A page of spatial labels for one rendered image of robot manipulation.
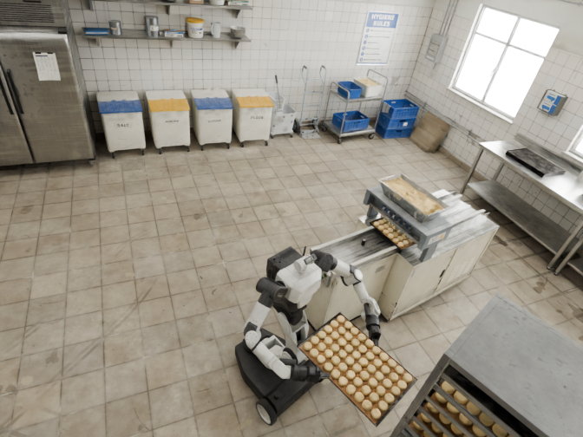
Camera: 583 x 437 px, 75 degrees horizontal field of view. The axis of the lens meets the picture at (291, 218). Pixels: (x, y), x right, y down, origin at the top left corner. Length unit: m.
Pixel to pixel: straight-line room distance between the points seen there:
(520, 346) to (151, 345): 2.81
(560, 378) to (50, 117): 5.36
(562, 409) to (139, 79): 5.95
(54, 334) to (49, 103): 2.80
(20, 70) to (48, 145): 0.92
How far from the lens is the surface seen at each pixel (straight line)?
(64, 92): 5.42
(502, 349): 1.70
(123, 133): 5.91
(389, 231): 3.50
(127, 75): 6.29
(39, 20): 5.27
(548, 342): 1.84
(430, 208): 3.27
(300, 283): 2.26
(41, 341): 3.92
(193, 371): 3.44
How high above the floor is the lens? 2.98
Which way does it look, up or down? 38 degrees down
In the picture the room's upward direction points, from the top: 9 degrees clockwise
